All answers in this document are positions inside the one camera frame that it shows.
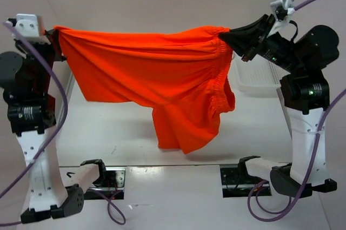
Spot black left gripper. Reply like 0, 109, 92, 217
15, 28, 68, 90

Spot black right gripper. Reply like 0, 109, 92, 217
218, 12, 302, 71

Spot orange mesh shorts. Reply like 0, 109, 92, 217
56, 26, 235, 154

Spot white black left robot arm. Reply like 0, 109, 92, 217
1, 14, 108, 224

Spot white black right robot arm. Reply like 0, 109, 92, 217
219, 15, 339, 198

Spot white plastic mesh basket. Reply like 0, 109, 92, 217
233, 56, 285, 97

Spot aluminium table edge rail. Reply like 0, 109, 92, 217
55, 73, 75, 142

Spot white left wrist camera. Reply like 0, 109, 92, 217
11, 14, 49, 44

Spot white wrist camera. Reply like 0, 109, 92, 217
268, 0, 295, 37
11, 14, 49, 44

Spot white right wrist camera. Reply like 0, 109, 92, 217
268, 0, 295, 37

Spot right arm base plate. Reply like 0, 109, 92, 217
219, 165, 262, 198

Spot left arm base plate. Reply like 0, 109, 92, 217
84, 167, 127, 200

